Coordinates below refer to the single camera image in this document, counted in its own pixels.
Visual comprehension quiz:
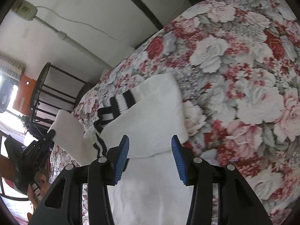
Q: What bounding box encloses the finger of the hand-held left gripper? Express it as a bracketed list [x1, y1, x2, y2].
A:
[43, 130, 57, 144]

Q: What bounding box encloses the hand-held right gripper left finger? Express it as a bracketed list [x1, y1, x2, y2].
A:
[29, 135, 130, 225]

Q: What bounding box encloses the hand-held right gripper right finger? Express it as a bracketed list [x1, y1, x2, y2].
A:
[171, 135, 273, 225]

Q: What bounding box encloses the white sock with black stripes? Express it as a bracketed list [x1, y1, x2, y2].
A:
[48, 109, 109, 167]
[94, 73, 196, 225]

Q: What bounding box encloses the person's left hand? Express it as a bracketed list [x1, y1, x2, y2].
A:
[27, 173, 51, 202]

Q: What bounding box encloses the wooden chair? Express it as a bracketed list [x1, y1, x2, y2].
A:
[0, 131, 35, 202]

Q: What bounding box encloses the black metal rack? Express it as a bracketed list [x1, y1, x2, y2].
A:
[30, 62, 94, 132]

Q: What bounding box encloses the white louvred vent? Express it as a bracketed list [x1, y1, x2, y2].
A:
[0, 54, 26, 80]

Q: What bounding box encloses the floral blanket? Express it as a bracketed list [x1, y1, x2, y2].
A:
[48, 0, 300, 225]

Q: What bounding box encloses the dark ceiling beam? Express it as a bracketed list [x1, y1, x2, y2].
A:
[109, 0, 163, 32]

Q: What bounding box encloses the white wall pipe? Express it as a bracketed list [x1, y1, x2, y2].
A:
[35, 16, 115, 69]

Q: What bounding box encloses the thin white cable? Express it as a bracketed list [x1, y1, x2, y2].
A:
[36, 6, 118, 41]

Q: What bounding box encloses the beige wall device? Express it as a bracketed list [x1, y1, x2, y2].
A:
[10, 0, 38, 20]

